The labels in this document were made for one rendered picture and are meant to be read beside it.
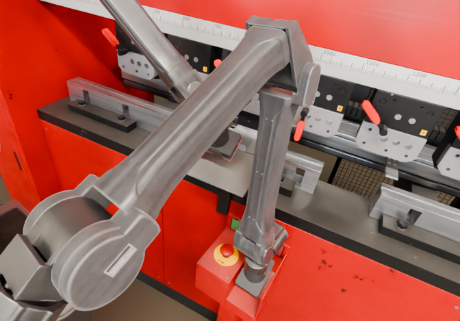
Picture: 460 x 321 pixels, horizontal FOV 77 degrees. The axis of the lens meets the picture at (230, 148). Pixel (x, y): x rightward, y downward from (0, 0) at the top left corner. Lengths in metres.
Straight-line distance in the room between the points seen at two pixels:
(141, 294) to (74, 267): 1.43
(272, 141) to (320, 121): 0.34
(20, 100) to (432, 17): 1.30
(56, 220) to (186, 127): 0.16
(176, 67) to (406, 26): 0.49
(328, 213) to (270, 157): 0.46
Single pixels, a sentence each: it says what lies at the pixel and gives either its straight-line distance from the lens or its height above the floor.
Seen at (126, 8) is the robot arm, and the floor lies 1.38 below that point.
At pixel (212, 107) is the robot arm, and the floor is 1.35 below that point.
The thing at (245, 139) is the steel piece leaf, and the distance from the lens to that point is 0.93.
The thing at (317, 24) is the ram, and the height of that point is 1.37.
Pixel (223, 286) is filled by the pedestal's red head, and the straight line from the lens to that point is 0.86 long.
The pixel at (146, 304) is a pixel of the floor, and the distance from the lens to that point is 1.69.
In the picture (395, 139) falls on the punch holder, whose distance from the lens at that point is 0.84.
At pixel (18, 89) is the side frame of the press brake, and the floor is 0.97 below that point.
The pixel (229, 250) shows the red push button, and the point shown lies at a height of 0.81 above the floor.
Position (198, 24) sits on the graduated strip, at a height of 1.31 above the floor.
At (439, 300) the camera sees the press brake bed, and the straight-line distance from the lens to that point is 1.05.
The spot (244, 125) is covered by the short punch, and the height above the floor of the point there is 1.03.
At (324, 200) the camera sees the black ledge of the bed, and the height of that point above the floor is 0.88.
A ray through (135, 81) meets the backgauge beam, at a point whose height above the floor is 0.92.
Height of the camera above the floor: 1.50
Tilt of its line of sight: 35 degrees down
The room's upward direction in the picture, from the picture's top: 8 degrees clockwise
